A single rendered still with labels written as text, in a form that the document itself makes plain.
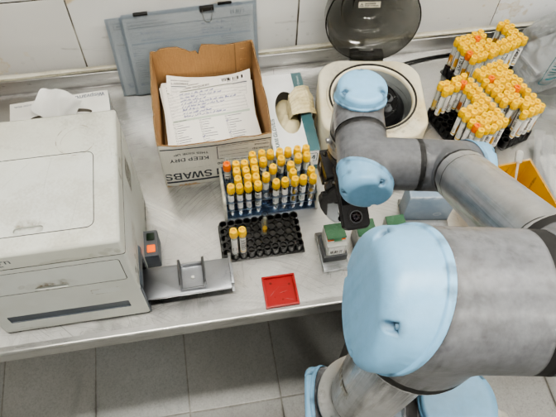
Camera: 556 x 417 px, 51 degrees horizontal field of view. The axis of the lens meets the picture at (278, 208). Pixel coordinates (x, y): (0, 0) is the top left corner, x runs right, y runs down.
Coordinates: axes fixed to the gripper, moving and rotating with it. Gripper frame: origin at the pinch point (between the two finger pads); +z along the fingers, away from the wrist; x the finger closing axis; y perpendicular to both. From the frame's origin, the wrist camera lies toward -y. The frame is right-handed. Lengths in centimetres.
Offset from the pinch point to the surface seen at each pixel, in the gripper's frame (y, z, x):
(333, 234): -0.3, 4.6, 0.8
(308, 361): 3, 101, -2
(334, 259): -2.7, 11.0, 0.3
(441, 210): 3.5, 8.3, -24.2
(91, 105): 44, 7, 48
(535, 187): 4.6, 6.2, -45.2
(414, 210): 4.4, 8.2, -18.6
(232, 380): 1, 101, 25
